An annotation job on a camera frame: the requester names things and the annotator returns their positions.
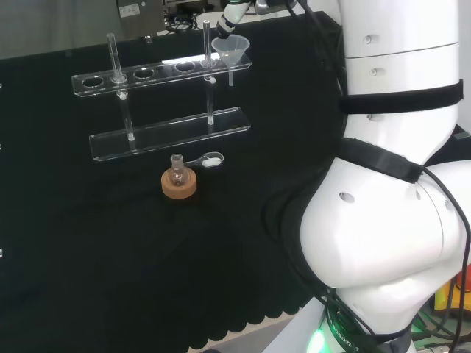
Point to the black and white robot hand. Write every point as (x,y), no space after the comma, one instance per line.
(230,18)

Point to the translucent plastic funnel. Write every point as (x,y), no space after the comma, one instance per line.
(231,55)

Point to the clear acrylic funnel stand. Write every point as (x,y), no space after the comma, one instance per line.
(165,134)

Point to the glass weighing funnel with powder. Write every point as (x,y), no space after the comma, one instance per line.
(211,160)

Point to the grey equipment box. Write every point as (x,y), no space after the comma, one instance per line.
(140,18)

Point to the glass round-bottom flask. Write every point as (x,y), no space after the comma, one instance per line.
(178,176)

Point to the black bench cloth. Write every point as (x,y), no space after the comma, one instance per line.
(110,239)

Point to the yellow stop button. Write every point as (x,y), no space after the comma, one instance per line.
(441,299)

